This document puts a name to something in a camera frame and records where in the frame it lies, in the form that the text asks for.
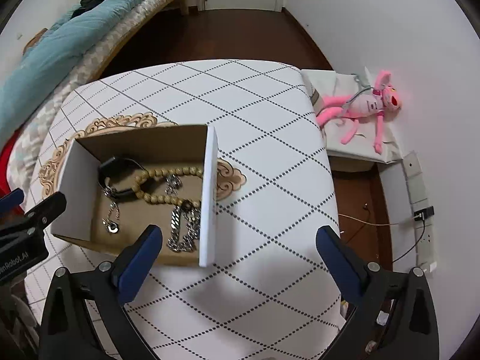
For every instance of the white cardboard box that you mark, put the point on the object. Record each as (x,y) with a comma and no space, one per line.
(176,192)

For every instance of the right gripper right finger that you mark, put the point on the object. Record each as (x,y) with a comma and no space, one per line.
(392,314)

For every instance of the light blue duvet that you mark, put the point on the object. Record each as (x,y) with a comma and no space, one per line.
(47,63)

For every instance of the checked tablecloth with floral print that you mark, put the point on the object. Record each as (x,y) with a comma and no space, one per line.
(268,294)

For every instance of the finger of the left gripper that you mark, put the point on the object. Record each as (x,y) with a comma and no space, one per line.
(12,200)
(45,212)

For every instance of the pink panther plush toy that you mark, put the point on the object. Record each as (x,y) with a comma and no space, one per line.
(376,100)

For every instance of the checked grey mattress sheet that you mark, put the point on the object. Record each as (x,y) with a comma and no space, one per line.
(27,149)

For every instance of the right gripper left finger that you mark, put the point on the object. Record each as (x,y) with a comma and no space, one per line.
(67,330)

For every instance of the red blanket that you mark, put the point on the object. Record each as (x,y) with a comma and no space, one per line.
(4,159)

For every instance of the white wall power strip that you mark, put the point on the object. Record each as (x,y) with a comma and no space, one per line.
(421,209)

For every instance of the black smart watch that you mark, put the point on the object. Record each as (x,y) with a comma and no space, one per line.
(113,170)

